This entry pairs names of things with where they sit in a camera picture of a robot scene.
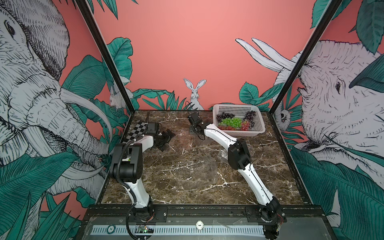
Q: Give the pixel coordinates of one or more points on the white plastic perforated basket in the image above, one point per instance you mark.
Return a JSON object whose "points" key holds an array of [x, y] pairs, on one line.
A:
{"points": [[240, 111]]}

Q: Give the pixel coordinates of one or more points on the left black frame post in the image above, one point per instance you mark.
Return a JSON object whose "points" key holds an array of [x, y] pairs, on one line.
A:
{"points": [[98, 38]]}

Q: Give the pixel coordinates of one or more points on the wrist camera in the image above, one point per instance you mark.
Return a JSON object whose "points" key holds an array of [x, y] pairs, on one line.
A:
{"points": [[153, 129], [195, 118]]}

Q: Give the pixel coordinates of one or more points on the black white checkerboard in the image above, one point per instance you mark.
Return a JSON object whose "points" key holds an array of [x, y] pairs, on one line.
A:
{"points": [[138, 130]]}

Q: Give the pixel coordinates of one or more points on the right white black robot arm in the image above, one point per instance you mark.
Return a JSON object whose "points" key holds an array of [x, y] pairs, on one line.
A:
{"points": [[239, 158]]}

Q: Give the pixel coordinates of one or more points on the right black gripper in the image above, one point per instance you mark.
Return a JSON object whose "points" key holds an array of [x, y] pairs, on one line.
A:
{"points": [[191, 128]]}

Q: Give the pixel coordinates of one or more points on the white slotted cable duct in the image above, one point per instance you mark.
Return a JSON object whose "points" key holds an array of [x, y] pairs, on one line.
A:
{"points": [[177, 230]]}

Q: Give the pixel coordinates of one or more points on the clear plastic clamshell container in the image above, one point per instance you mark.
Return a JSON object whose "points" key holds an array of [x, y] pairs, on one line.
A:
{"points": [[223, 156]]}

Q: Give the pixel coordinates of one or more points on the black front mounting rail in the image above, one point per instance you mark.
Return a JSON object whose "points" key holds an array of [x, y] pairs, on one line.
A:
{"points": [[164, 212]]}

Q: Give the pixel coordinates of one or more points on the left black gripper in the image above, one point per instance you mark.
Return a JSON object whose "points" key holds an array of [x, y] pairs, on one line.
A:
{"points": [[167, 137]]}

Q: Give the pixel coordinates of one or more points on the dark purple grape bunch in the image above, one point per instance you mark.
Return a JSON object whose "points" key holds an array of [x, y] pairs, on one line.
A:
{"points": [[223, 115], [250, 117]]}

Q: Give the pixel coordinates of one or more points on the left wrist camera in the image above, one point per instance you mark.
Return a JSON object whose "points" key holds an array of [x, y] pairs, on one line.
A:
{"points": [[153, 129]]}

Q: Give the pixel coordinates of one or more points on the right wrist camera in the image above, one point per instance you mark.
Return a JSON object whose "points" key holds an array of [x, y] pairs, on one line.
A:
{"points": [[195, 118]]}

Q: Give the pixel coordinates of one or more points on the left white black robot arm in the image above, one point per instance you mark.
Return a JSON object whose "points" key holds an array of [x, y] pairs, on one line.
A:
{"points": [[128, 164]]}

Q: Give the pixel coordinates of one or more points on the green grape bunch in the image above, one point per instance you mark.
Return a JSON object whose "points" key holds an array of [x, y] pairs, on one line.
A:
{"points": [[234, 122]]}

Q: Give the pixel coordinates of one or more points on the red grape bunch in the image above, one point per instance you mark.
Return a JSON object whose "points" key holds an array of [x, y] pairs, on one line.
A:
{"points": [[245, 125], [226, 128]]}

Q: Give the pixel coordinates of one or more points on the black frame post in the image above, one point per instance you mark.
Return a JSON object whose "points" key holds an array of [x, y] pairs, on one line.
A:
{"points": [[98, 38], [324, 21]]}

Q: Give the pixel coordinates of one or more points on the right black frame post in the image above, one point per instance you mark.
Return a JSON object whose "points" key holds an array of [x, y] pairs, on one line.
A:
{"points": [[324, 21]]}

